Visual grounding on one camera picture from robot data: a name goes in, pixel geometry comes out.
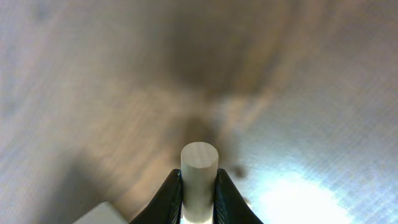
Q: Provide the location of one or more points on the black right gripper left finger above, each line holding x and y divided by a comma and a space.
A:
166, 205

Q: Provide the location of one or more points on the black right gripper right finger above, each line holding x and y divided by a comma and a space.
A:
229, 207

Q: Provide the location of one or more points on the wooden rattle drum toy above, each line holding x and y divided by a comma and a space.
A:
199, 164

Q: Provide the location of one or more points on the white cardboard box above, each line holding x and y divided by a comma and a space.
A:
103, 213

